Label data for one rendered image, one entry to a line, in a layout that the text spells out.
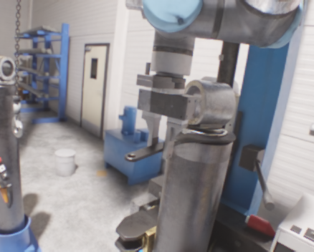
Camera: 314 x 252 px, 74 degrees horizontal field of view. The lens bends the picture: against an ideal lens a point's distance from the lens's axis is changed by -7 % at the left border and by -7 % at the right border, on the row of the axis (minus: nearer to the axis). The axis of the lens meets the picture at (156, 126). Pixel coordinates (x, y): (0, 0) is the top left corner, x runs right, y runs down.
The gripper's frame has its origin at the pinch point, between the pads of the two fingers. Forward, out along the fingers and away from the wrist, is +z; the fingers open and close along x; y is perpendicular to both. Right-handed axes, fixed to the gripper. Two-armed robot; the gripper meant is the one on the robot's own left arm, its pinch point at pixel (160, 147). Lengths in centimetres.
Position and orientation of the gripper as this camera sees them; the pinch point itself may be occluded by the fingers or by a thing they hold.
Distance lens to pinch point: 54.2
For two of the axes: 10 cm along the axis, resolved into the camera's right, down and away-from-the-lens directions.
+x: -8.2, -2.3, 5.3
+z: -1.2, 9.6, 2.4
